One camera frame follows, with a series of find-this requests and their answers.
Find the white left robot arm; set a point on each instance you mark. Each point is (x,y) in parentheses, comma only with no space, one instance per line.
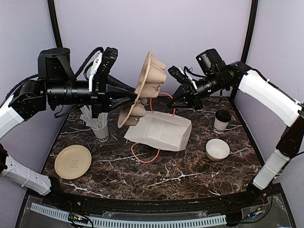
(56,84)

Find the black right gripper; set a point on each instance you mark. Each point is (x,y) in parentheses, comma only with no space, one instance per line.
(193,98)

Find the white ceramic bowl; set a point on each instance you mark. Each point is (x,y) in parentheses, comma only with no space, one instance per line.
(217,150)

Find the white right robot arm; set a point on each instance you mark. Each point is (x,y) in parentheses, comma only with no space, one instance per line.
(219,76)

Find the white cup holding straws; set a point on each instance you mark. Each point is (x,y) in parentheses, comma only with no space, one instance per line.
(102,134)

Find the white wrapped straws bundle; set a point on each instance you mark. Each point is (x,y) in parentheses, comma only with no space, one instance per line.
(95,123)

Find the brown pulp cup carrier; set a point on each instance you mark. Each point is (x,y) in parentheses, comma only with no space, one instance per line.
(151,78)

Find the black frame post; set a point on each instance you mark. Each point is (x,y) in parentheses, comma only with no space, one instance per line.
(54,23)
(250,30)

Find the white cream bear paper bag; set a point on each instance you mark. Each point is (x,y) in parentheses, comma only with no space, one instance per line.
(162,131)

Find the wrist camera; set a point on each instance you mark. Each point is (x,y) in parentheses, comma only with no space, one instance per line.
(100,69)
(181,76)

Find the beige round plate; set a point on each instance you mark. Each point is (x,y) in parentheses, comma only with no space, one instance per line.
(73,162)

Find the black plastic cup lid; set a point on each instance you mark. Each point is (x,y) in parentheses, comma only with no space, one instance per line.
(223,116)

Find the white paper coffee cup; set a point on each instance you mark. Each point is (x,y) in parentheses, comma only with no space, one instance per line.
(219,126)

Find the black left frame post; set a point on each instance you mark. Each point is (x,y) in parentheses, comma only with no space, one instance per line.
(54,23)

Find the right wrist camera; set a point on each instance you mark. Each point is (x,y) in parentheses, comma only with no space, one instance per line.
(181,76)

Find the black front table rail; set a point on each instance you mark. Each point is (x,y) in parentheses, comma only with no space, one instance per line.
(97,206)

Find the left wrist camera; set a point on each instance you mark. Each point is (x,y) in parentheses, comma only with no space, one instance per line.
(100,69)

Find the black right frame post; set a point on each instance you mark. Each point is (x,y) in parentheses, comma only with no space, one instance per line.
(250,30)

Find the white slotted cable duct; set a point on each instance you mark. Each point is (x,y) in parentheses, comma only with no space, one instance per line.
(129,220)

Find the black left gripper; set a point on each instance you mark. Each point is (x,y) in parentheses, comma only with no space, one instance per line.
(100,97)

